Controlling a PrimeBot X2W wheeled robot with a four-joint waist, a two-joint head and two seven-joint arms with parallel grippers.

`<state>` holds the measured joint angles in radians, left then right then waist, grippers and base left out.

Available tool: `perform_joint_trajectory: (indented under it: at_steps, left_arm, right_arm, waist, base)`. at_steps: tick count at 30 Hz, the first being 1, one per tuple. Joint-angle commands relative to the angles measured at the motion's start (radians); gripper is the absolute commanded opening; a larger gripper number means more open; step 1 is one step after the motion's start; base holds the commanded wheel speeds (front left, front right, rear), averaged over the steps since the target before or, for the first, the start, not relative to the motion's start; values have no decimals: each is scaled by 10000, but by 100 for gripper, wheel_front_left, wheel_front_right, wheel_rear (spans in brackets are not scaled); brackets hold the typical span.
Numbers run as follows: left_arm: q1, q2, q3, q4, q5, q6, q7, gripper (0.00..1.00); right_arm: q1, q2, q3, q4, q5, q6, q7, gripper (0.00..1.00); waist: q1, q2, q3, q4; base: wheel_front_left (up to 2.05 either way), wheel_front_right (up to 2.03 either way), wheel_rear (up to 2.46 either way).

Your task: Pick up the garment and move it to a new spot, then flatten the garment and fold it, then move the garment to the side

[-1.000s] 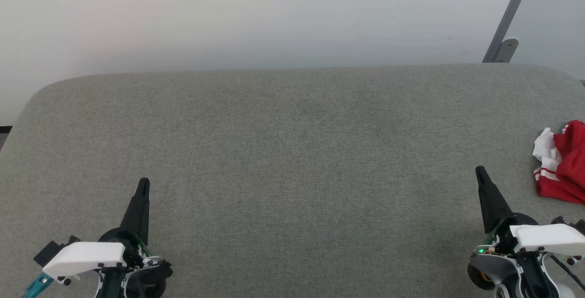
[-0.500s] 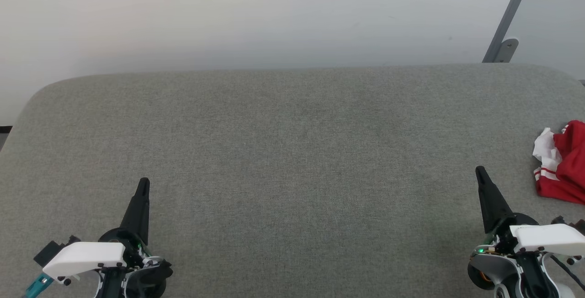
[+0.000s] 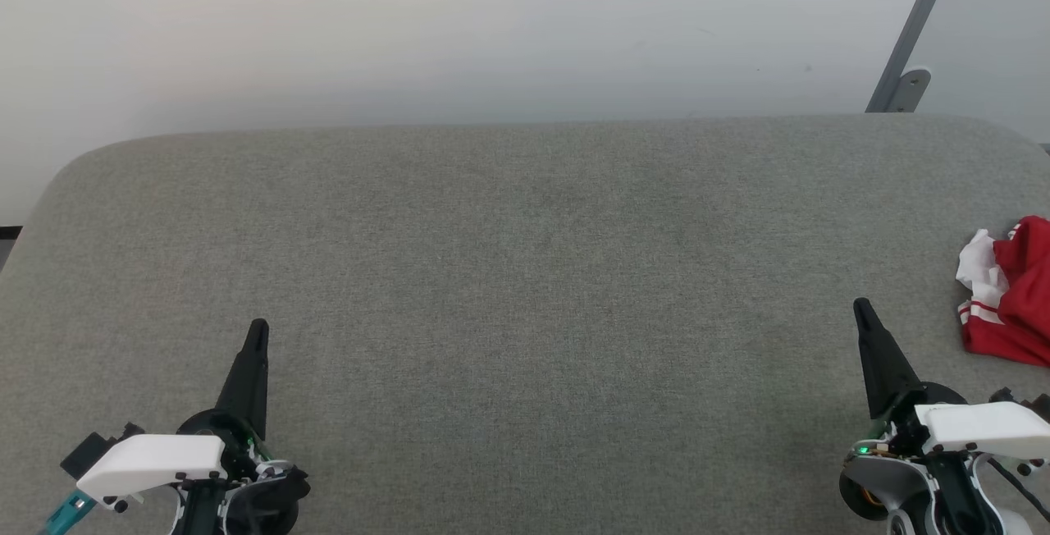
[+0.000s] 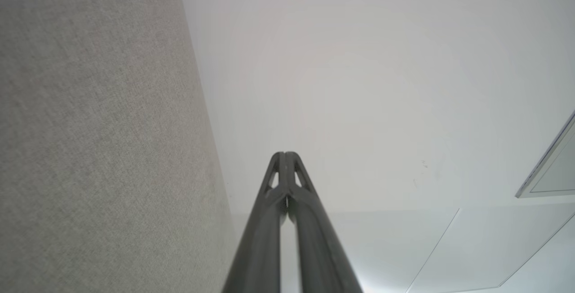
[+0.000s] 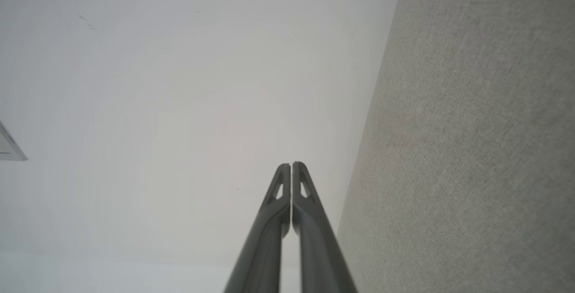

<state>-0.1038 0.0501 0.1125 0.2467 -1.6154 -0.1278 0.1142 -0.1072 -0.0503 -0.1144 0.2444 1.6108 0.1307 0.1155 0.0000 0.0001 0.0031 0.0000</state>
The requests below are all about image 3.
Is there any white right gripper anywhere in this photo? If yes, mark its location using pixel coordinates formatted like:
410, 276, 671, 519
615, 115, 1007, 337
853, 298, 1050, 460

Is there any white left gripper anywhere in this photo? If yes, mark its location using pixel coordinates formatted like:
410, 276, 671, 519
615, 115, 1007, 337
75, 319, 272, 511

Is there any red white basketball jersey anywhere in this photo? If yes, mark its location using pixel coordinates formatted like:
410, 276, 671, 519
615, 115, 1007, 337
956, 216, 1050, 368

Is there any grey fabric sofa cushion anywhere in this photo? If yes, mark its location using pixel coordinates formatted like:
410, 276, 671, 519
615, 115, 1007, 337
0, 114, 1050, 535

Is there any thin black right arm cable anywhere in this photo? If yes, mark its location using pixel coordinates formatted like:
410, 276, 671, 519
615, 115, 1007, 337
984, 457, 1050, 519

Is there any teal left camera plug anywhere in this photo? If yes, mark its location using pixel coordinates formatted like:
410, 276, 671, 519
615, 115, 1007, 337
41, 490, 95, 535

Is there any grey metal strut bracket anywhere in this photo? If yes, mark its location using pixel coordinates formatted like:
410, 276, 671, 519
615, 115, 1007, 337
888, 67, 932, 113

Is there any grey metal wall strut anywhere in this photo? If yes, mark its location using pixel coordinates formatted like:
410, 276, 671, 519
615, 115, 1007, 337
865, 0, 962, 113

